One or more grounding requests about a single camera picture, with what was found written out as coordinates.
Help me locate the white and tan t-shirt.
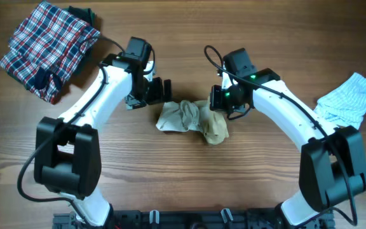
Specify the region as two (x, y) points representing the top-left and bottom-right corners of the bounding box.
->
(156, 99), (229, 145)

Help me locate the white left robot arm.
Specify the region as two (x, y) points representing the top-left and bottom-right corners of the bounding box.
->
(30, 64), (172, 228)

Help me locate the plaid folded shirt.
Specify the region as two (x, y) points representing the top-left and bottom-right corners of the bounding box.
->
(0, 1), (100, 104)

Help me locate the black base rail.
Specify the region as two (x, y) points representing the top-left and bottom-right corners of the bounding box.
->
(52, 208), (336, 229)

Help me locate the light blue striped garment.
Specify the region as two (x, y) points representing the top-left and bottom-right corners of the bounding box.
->
(314, 73), (366, 129)

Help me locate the dark green folded garment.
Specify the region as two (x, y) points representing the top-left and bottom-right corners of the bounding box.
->
(62, 5), (95, 77)

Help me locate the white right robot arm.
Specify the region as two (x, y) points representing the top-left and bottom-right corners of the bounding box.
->
(210, 69), (366, 228)

